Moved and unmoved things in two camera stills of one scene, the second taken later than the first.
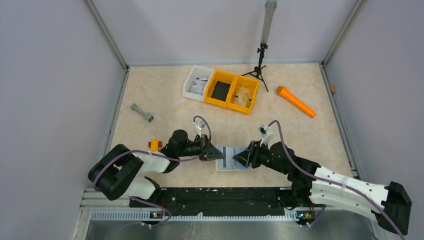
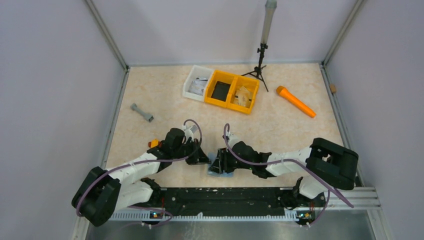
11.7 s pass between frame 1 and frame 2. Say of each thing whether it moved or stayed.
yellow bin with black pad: stayed
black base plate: stayed
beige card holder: moved
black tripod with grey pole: stayed
